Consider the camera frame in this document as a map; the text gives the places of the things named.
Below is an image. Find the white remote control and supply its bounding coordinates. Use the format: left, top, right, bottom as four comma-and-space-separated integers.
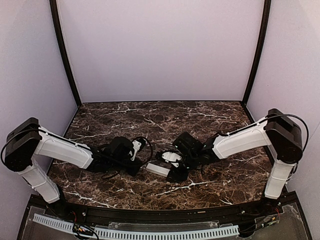
146, 163, 170, 178

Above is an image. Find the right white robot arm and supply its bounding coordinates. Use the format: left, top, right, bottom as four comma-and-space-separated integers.
159, 108, 308, 204

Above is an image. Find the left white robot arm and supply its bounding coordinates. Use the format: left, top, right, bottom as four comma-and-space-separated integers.
0, 117, 147, 204

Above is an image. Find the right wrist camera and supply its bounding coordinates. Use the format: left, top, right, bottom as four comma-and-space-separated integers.
155, 151, 182, 168

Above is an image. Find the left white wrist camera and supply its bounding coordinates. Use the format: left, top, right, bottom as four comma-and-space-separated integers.
130, 140, 142, 161

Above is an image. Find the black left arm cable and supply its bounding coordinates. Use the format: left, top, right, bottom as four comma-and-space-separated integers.
101, 136, 155, 180

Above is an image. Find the right white cable duct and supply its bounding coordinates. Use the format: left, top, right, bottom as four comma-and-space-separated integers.
94, 225, 240, 240

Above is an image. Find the white cable duct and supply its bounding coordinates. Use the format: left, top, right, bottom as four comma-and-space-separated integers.
94, 225, 240, 240
32, 213, 74, 234

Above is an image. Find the black front rail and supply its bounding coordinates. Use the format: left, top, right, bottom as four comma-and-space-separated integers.
67, 202, 262, 225

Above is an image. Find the left white cable duct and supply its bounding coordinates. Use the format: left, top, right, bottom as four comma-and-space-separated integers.
32, 213, 74, 234

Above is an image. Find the left black frame post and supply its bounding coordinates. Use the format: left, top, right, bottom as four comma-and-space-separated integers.
49, 0, 82, 108

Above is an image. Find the black frame post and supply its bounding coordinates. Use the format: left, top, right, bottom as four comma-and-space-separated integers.
241, 0, 272, 106
49, 0, 82, 108

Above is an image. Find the right black frame post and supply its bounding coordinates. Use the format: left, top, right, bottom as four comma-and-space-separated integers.
241, 0, 272, 106

